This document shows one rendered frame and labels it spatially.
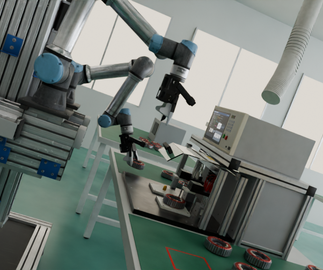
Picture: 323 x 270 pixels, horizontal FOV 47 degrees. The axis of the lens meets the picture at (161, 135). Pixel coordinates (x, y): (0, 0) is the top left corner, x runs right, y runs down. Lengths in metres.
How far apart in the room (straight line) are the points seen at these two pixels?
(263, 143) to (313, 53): 5.84
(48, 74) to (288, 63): 2.17
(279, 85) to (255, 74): 3.92
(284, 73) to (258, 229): 1.70
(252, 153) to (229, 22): 5.25
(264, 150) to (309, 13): 1.89
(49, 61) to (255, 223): 1.13
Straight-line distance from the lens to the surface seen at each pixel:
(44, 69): 1.56
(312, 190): 1.83
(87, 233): 3.09
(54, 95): 1.70
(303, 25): 3.42
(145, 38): 1.68
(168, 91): 1.53
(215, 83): 6.75
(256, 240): 1.81
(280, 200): 1.78
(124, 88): 2.14
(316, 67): 7.59
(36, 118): 1.71
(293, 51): 3.31
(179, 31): 6.62
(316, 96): 7.62
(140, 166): 2.25
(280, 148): 1.83
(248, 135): 1.75
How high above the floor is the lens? 1.24
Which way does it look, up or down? 5 degrees down
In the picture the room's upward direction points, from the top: 21 degrees clockwise
